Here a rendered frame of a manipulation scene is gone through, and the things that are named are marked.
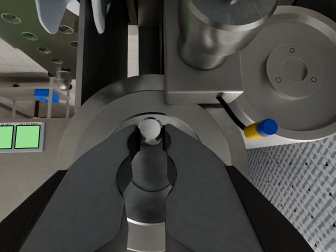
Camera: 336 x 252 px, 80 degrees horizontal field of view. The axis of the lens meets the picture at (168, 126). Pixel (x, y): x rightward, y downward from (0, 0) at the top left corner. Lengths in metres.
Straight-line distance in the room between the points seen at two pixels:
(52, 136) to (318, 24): 0.52
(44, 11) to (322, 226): 0.33
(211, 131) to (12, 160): 0.50
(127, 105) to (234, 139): 0.09
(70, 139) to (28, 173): 0.40
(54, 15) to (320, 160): 0.29
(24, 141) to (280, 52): 0.53
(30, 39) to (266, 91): 0.39
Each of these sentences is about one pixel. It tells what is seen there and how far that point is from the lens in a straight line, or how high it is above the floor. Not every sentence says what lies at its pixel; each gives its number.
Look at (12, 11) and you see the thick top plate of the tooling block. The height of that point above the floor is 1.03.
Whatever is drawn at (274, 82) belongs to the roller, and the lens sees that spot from 0.19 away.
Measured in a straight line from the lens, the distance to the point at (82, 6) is 0.22.
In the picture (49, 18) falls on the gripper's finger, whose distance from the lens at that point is 0.20.
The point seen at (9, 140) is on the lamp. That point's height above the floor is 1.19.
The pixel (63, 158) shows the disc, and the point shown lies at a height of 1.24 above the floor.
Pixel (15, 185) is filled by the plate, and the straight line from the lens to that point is 0.58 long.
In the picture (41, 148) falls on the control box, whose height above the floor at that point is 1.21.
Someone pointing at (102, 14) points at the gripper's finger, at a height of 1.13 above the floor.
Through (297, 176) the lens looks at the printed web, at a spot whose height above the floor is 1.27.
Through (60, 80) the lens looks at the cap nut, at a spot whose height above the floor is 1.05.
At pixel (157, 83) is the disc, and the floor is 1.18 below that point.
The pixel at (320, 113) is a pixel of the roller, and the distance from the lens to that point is 0.21.
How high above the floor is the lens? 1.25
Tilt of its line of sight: 9 degrees down
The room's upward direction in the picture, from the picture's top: 178 degrees clockwise
